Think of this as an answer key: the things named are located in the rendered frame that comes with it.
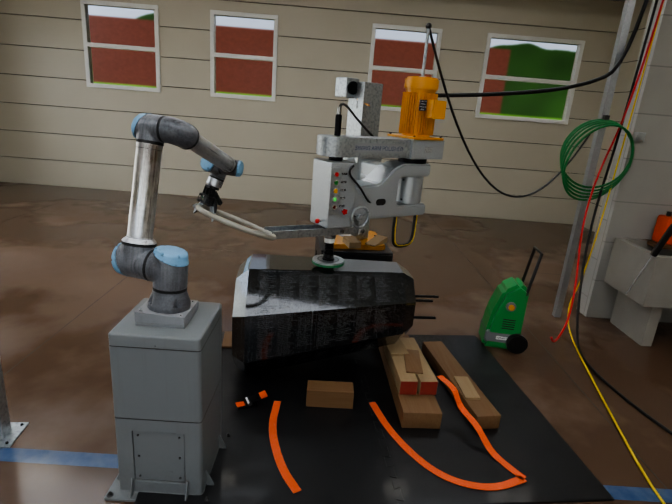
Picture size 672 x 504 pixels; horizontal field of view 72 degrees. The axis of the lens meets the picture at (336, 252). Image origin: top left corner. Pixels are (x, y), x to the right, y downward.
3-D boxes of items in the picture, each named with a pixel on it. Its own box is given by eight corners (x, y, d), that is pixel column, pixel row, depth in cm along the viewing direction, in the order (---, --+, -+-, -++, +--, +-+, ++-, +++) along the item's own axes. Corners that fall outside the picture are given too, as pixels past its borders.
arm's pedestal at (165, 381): (210, 506, 218) (209, 346, 193) (103, 500, 217) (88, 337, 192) (232, 435, 266) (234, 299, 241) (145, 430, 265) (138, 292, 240)
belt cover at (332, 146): (417, 160, 350) (420, 137, 345) (441, 164, 330) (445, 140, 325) (307, 159, 297) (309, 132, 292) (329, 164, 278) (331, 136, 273)
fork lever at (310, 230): (350, 227, 329) (351, 220, 328) (366, 234, 314) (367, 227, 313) (261, 232, 291) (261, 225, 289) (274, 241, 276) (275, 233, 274)
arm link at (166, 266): (175, 294, 204) (177, 255, 199) (141, 286, 207) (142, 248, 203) (194, 284, 218) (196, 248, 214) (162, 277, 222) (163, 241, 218)
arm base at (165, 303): (181, 316, 206) (182, 295, 203) (139, 310, 206) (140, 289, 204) (196, 301, 224) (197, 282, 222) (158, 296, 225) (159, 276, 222)
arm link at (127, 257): (140, 283, 206) (158, 112, 197) (106, 276, 210) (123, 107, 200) (160, 278, 221) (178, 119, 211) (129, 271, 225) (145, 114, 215)
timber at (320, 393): (305, 406, 294) (306, 390, 291) (306, 395, 306) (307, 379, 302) (352, 409, 296) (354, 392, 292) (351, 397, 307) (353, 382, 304)
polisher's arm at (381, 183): (405, 222, 358) (413, 158, 344) (426, 229, 340) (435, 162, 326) (325, 229, 318) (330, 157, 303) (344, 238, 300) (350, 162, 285)
